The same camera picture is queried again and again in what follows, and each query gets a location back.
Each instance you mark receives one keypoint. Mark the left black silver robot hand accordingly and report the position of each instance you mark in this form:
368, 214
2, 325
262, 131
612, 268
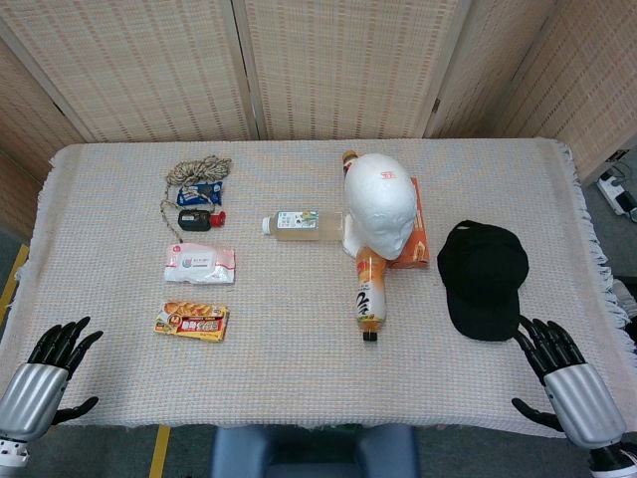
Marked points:
30, 398

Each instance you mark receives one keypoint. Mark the orange cardboard box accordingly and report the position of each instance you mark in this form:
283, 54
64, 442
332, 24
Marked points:
420, 239

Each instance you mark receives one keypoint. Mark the white power strip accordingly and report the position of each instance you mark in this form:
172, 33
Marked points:
617, 191

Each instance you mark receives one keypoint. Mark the white foam mannequin head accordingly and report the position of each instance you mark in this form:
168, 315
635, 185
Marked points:
380, 204

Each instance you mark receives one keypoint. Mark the pink white wet wipes pack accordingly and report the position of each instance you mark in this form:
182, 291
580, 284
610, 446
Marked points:
199, 264

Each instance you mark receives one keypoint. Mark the blue snack packet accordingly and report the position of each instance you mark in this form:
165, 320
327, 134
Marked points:
201, 195

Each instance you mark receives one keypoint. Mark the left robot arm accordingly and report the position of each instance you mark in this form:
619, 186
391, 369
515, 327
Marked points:
10, 448

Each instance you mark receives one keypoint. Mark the clear tea bottle white cap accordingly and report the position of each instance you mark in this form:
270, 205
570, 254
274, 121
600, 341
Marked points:
298, 226

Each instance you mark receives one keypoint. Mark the orange juice bottle black cap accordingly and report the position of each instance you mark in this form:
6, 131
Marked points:
370, 294

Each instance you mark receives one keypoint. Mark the black case with red knob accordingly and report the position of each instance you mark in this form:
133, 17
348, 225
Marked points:
194, 220

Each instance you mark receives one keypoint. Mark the yellow curry box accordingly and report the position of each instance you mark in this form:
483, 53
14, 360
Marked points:
191, 322

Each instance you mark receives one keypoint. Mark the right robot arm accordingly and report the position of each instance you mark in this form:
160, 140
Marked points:
614, 460

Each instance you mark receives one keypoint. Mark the beige woven tablecloth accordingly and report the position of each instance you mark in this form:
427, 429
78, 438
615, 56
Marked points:
298, 358

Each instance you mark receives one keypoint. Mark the woven folding screen panel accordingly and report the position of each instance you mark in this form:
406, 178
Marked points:
25, 164
592, 84
139, 70
348, 65
488, 65

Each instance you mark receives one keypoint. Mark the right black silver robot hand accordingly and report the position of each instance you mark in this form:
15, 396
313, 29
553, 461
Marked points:
582, 403

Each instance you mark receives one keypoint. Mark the black baseball cap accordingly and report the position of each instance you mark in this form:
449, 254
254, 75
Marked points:
483, 279

